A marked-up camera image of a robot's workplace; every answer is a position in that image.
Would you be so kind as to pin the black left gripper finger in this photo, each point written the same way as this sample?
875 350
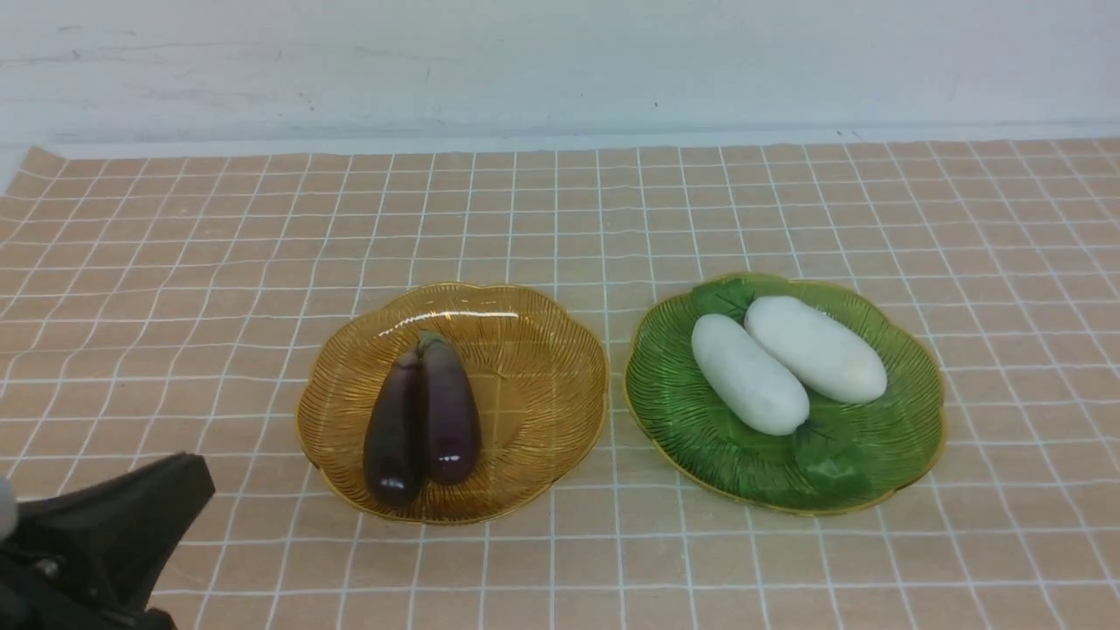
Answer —
170 492

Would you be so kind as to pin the checkered beige tablecloth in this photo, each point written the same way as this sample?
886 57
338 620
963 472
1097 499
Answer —
176 304

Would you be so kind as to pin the white toy radish with leaves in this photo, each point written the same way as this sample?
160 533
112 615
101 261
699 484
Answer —
765 396

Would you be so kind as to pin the green ribbed glass plate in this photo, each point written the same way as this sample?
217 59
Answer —
900 436

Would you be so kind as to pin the purple toy eggplant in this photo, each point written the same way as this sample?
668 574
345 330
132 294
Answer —
452 419
393 469

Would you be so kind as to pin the amber ribbed glass plate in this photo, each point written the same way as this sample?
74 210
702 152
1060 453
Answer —
539 376

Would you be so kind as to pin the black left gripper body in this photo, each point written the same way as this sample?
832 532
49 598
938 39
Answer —
35 586

